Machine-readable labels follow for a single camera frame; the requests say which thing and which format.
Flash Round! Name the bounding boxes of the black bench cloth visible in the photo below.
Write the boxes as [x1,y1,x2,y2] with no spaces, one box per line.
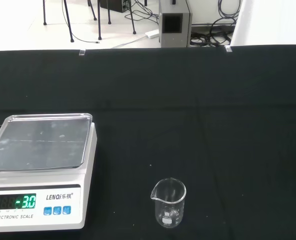
[0,44,296,240]

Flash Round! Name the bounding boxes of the white power strip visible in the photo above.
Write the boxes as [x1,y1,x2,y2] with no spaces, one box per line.
[145,29,160,39]

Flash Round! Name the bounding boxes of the grey metal box unit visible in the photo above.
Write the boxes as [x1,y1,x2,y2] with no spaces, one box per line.
[158,0,193,48]

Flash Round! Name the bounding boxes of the dark box on floor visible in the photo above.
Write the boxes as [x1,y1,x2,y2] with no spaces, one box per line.
[99,0,128,13]

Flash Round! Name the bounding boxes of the white electronic balance steel pan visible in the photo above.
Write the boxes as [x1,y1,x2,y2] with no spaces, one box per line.
[0,112,98,233]

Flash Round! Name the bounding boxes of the black tripod legs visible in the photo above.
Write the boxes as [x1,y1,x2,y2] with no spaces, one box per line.
[42,0,137,43]

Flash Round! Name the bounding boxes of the pale white board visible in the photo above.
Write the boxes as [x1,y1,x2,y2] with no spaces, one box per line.
[230,0,296,48]

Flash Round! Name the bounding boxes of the black cable bundle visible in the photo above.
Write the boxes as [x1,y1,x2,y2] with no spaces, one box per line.
[190,0,240,48]

